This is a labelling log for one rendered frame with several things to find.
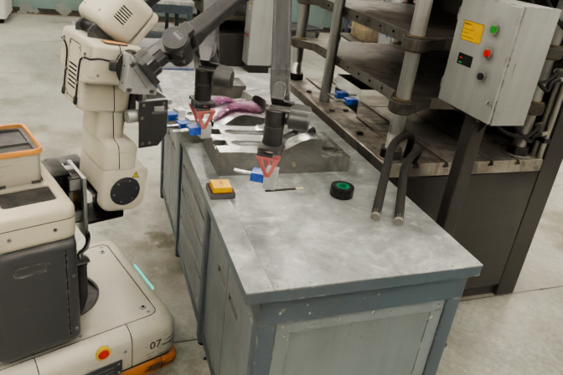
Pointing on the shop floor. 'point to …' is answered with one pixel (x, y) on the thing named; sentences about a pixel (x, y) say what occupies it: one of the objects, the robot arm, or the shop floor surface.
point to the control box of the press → (490, 78)
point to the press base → (480, 218)
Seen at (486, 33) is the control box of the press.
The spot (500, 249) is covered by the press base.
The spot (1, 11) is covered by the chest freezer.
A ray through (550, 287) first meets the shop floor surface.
